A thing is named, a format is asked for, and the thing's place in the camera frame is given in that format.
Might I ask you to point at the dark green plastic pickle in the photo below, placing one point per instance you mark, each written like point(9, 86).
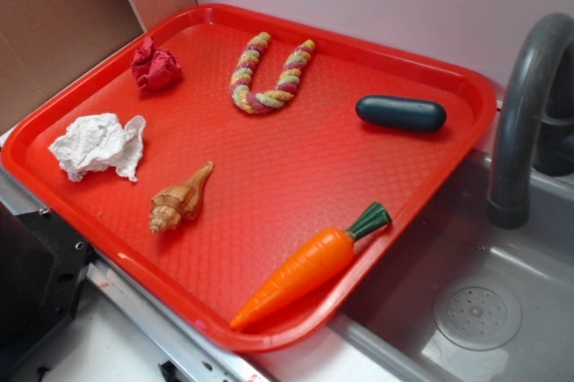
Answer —
point(401, 113)

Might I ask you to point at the red plastic tray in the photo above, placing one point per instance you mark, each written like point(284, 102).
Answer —
point(278, 179)

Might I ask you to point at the orange plastic carrot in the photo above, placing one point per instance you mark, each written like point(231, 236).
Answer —
point(316, 262)

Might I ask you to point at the brown spiral seashell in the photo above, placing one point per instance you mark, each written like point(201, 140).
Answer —
point(179, 202)

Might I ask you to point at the crumpled red cloth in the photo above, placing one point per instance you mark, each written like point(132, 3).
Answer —
point(154, 68)

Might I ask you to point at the crumpled white paper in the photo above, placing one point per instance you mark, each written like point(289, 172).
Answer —
point(96, 143)

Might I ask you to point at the grey plastic sink basin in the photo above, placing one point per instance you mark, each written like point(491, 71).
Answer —
point(458, 299)

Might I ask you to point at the grey plastic faucet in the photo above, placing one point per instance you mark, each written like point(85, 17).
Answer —
point(535, 129)

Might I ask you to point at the brown cardboard panel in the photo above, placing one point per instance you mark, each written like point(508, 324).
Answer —
point(47, 44)

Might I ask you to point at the multicolour twisted rope toy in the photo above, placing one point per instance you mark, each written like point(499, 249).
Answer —
point(288, 82)

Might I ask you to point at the black metal bracket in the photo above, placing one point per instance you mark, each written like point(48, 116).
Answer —
point(43, 264)

